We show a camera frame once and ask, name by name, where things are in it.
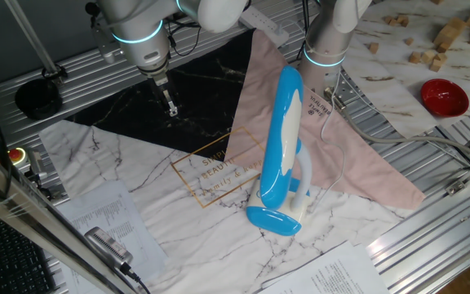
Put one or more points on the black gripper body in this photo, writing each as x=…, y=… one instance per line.
x=163, y=87

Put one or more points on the red emergency stop button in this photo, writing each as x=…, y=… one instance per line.
x=16, y=155

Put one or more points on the medium wooden block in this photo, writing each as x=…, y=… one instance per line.
x=457, y=23

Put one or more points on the black keyboard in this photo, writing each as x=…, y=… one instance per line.
x=10, y=261

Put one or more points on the grey metal clamp bracket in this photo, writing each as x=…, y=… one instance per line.
x=37, y=165

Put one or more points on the white power strip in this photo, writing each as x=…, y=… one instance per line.
x=267, y=28

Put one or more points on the printed white paper sheets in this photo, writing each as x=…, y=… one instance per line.
x=108, y=212

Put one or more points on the small black foam ball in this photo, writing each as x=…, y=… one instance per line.
x=92, y=8

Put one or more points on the grey handheld device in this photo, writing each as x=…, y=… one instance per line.
x=106, y=245

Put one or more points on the shiny metal frame bar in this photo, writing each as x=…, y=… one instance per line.
x=23, y=204

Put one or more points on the blue and white desk lamp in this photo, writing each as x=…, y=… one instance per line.
x=278, y=155

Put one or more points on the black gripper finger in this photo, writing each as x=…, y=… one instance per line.
x=173, y=108
x=167, y=99

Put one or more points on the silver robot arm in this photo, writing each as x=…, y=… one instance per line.
x=137, y=36

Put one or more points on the red bowl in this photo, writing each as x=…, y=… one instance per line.
x=443, y=98

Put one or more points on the paper sheets with blue heading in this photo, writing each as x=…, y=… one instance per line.
x=333, y=273

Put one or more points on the marble pink black tablecloth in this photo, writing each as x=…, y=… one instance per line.
x=202, y=245

